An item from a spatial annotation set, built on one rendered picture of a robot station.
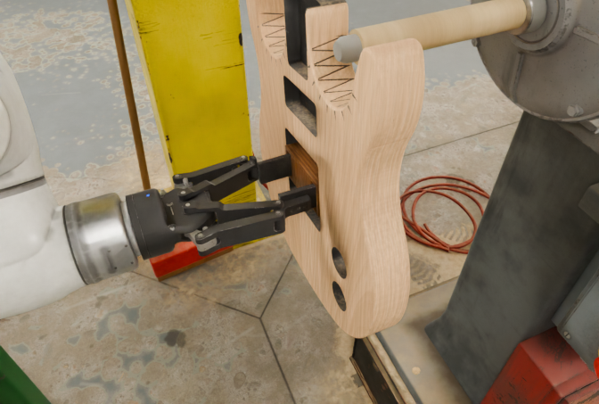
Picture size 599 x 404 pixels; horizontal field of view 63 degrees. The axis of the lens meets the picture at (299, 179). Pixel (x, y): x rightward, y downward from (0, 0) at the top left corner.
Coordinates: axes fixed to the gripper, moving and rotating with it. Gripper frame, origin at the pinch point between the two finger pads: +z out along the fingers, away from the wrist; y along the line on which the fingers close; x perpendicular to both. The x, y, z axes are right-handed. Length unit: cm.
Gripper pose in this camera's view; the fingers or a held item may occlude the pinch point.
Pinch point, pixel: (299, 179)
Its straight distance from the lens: 60.1
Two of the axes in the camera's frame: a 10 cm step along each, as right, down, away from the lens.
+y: 3.9, 5.1, -7.7
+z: 9.2, -2.7, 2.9
